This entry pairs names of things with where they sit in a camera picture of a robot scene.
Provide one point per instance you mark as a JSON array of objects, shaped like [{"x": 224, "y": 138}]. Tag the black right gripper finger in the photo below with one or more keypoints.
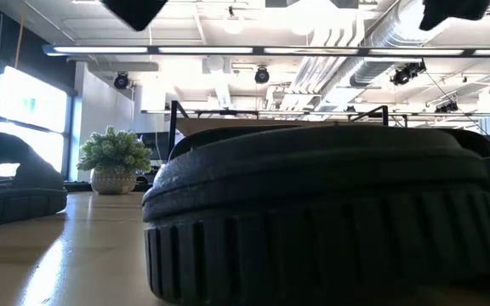
[{"x": 453, "y": 8}]

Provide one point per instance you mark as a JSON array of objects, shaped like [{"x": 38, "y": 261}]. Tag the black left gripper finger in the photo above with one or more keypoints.
[{"x": 136, "y": 13}]

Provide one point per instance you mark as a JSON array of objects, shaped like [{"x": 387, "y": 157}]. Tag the black tire aloft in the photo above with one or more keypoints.
[{"x": 313, "y": 212}]

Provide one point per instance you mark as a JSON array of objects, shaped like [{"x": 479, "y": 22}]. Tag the black ceiling spotlight cluster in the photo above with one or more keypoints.
[
  {"x": 406, "y": 73},
  {"x": 447, "y": 107}
]

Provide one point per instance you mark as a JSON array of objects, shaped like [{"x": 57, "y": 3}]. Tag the white round ceiling lamp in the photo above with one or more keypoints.
[{"x": 233, "y": 24}]

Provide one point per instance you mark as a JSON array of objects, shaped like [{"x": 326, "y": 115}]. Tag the black monitor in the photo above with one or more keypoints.
[{"x": 160, "y": 142}]

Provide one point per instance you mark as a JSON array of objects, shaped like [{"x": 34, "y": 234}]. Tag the large bright window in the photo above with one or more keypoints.
[{"x": 32, "y": 102}]

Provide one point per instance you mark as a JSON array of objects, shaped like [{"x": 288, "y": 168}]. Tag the black bar with light strips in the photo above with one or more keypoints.
[{"x": 270, "y": 50}]

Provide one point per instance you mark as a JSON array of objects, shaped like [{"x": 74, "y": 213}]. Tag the green potted plant woven pot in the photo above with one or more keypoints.
[{"x": 115, "y": 166}]

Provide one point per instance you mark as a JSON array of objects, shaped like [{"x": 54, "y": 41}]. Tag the silver ventilation duct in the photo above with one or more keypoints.
[{"x": 385, "y": 42}]

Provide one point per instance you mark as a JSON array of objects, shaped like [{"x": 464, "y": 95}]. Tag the wooden shelf black metal frame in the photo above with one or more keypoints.
[{"x": 211, "y": 124}]

